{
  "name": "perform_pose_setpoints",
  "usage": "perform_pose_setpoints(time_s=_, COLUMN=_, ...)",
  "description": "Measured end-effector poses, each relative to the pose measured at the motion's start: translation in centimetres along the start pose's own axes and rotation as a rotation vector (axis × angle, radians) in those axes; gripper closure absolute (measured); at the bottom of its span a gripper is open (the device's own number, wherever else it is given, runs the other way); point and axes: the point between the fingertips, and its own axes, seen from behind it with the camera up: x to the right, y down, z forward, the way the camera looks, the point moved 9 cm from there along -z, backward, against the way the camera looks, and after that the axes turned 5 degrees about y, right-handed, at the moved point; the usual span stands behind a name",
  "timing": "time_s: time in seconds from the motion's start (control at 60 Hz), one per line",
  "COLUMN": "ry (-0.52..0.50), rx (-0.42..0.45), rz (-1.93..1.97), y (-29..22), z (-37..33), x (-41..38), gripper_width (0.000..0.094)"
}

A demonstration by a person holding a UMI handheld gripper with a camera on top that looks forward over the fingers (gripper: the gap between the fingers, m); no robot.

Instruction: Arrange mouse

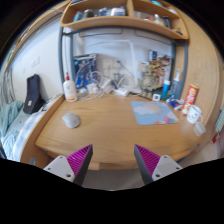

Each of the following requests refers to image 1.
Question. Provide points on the blue white-capped tube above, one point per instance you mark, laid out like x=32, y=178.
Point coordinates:
x=165, y=90

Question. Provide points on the white red-capped lotion pump bottle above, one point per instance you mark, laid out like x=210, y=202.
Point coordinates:
x=70, y=90

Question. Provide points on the black bag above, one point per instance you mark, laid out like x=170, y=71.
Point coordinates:
x=32, y=95

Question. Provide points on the red chips can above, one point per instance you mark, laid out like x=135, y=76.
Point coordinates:
x=190, y=99

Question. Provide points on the colourful printed box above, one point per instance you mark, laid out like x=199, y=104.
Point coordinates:
x=163, y=65

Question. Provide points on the grey computer mouse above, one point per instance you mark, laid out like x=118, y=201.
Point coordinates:
x=71, y=120

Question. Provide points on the tan tree figure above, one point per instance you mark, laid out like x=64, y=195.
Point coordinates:
x=150, y=80

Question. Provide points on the plaid bedding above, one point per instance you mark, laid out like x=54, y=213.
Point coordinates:
x=28, y=133

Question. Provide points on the blue spray bottle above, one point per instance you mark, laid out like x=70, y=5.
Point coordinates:
x=175, y=86

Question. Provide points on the robot model kit box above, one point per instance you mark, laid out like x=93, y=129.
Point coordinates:
x=85, y=66

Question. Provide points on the green blanket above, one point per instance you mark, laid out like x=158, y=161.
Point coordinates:
x=8, y=116

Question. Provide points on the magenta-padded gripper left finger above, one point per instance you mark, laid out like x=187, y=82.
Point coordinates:
x=61, y=165

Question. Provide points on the blue drink carton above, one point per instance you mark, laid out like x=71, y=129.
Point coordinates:
x=175, y=104

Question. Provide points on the cloud print mouse pad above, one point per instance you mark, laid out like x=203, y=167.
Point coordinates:
x=153, y=113

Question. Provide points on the white wall switch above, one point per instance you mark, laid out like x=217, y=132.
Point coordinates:
x=35, y=62

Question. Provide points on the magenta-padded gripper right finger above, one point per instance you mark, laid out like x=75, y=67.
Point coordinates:
x=164, y=165

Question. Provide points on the small white cube clock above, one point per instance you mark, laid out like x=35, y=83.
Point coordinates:
x=156, y=97

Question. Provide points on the white mug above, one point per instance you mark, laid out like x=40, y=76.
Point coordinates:
x=193, y=114

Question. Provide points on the clear plastic cup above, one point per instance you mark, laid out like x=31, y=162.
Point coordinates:
x=199, y=129

